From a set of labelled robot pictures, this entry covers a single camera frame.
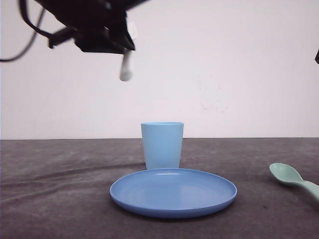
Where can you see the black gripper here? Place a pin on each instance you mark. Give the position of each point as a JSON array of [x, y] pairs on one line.
[[97, 26], [317, 58]]

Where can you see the white plastic fork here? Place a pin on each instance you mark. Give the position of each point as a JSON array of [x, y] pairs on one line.
[[126, 71]]

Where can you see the mint green plastic spoon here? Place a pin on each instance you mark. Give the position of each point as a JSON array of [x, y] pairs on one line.
[[289, 176]]

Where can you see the light blue plastic cup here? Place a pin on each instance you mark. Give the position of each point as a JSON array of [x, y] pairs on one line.
[[162, 144]]

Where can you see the dark grey tablecloth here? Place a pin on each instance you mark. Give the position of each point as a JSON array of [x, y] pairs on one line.
[[59, 189]]

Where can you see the blue plastic plate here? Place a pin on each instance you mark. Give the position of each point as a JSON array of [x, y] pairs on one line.
[[173, 193]]

